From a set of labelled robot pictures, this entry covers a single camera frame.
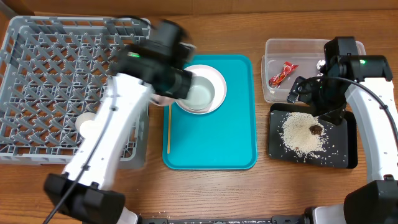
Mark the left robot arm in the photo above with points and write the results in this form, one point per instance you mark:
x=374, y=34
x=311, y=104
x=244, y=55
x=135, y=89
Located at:
x=83, y=190

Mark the grey bowl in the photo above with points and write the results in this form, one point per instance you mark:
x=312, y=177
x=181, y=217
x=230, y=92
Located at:
x=200, y=94

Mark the small pink plate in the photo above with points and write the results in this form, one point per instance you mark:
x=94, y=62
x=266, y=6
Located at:
x=161, y=100

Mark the teal serving tray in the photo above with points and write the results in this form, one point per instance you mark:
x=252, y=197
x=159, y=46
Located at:
x=226, y=138

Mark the grey dishwasher rack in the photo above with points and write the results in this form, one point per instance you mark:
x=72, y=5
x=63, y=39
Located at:
x=54, y=69

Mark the black tray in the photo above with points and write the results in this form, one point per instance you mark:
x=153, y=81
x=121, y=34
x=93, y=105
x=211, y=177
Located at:
x=341, y=149

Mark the white paper cup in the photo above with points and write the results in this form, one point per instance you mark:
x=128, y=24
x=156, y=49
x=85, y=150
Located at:
x=83, y=123

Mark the rice pile with food scrap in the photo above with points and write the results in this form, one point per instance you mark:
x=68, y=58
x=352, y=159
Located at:
x=303, y=134

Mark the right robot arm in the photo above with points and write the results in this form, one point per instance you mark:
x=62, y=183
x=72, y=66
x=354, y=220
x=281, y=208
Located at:
x=363, y=82

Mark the white tissue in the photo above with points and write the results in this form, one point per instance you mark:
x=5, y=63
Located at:
x=320, y=66

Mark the large white plate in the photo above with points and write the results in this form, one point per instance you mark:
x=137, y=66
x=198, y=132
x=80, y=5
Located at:
x=218, y=82

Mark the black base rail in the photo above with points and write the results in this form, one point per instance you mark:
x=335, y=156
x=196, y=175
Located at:
x=276, y=219

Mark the red snack wrapper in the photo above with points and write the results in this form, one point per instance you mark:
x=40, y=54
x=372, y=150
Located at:
x=288, y=69

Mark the wooden chopstick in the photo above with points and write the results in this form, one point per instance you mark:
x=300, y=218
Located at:
x=169, y=130

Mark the clear plastic bin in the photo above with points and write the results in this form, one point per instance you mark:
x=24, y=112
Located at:
x=307, y=54

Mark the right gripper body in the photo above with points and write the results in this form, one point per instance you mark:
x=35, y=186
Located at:
x=329, y=114

